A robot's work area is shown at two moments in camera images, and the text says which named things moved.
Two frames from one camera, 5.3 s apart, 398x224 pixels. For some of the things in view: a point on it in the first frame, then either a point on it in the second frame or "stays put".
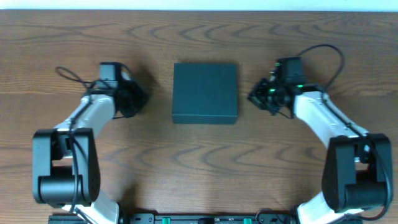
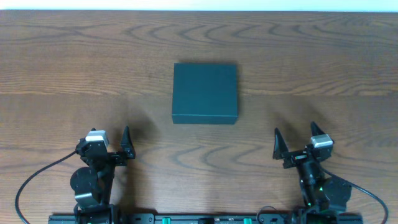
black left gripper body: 137,97 -> 111,156
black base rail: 181,218 stays put
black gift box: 205,93 stays put
